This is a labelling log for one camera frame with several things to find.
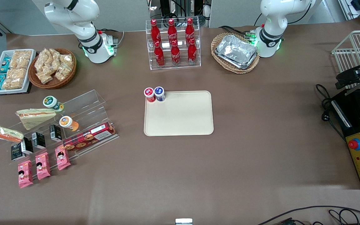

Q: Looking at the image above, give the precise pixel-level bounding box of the sandwich with orange filling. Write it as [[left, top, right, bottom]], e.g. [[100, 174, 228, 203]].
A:
[[0, 122, 24, 143]]

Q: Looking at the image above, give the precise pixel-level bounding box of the beige plastic tray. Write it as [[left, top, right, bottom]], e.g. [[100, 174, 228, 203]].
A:
[[144, 91, 214, 137]]

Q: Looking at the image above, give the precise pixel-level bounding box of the aluminium foil tray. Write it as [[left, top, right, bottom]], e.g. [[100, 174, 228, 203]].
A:
[[215, 34, 258, 70]]

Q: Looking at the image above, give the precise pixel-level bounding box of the wrapped pale triangle sandwich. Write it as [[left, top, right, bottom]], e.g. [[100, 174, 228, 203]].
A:
[[15, 108, 57, 130]]

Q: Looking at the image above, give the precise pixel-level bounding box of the white rectangular tray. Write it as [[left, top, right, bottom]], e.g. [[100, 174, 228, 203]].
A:
[[0, 49, 37, 95]]

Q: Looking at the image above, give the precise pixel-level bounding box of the blue lid yogurt cup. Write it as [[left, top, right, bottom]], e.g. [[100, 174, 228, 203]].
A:
[[154, 87, 166, 102]]

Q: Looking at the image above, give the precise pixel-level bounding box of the red lid yogurt cup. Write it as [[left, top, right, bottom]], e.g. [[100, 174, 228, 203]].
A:
[[144, 87, 156, 103]]

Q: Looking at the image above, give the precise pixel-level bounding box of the clear acrylic bottle rack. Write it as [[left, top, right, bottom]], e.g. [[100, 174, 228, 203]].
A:
[[145, 17, 202, 70]]

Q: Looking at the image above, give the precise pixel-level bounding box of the red cola bottle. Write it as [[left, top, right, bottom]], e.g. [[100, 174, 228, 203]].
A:
[[167, 19, 178, 43], [185, 18, 195, 41], [150, 19, 162, 44], [187, 38, 198, 64], [171, 40, 181, 65], [154, 41, 165, 67]]

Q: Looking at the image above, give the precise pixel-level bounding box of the light wicker basket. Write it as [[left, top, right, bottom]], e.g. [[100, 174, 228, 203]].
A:
[[211, 32, 260, 74]]

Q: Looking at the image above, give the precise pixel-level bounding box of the clear acrylic stepped shelf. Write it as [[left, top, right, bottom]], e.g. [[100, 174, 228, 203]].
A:
[[0, 90, 119, 180]]

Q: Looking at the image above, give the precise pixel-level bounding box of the red plaid cookie box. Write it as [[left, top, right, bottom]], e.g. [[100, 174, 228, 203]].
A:
[[63, 122, 117, 152]]

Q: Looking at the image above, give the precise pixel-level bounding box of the black background equipment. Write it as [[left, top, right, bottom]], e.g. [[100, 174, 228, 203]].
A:
[[149, 0, 212, 27]]

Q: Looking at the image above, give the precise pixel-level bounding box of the orange lid yogurt cup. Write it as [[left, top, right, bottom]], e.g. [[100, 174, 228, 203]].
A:
[[59, 116, 79, 132]]

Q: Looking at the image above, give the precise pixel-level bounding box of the clear bag of crackers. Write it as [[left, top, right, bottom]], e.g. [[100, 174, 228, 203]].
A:
[[44, 48, 62, 75], [36, 71, 53, 84], [34, 50, 51, 74], [55, 54, 73, 81]]

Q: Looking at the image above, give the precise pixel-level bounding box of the pink snack packet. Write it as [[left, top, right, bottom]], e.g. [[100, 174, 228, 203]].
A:
[[35, 152, 51, 180], [18, 160, 33, 188], [55, 146, 71, 171]]

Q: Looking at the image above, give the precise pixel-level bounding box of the small black drink carton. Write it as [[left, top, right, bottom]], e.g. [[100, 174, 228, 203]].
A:
[[11, 143, 23, 161], [32, 132, 46, 149], [49, 124, 62, 142], [21, 137, 34, 155]]

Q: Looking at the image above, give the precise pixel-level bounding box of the brown wicker basket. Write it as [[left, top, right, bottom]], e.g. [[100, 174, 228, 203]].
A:
[[28, 48, 77, 89]]

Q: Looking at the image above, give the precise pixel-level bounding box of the green lid yogurt cup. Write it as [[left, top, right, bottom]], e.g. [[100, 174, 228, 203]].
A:
[[43, 96, 64, 112]]

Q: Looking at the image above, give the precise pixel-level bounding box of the wrapped rice cracker pack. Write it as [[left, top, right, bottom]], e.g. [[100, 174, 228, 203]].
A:
[[10, 50, 32, 69], [2, 68, 27, 90]]

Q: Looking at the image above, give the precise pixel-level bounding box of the black sealing machine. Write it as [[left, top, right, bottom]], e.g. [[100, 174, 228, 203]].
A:
[[332, 88, 360, 190]]

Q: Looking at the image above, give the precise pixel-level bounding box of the grey arm base cable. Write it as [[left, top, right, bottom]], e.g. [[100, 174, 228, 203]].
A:
[[100, 29, 125, 47]]

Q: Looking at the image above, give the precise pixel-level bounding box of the black arm base cable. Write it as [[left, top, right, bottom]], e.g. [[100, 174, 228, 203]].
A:
[[219, 25, 255, 39]]

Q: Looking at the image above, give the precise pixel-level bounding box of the black power cable with plug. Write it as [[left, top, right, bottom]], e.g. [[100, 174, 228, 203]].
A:
[[315, 84, 346, 141]]

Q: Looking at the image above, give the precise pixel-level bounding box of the long black cable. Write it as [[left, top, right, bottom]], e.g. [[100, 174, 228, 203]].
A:
[[257, 206, 360, 225]]

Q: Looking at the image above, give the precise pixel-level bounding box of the white wire rack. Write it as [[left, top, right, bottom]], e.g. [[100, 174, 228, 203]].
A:
[[332, 30, 360, 91]]

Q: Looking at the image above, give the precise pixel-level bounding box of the looped black cable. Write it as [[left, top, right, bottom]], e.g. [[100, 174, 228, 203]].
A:
[[328, 209, 360, 225]]

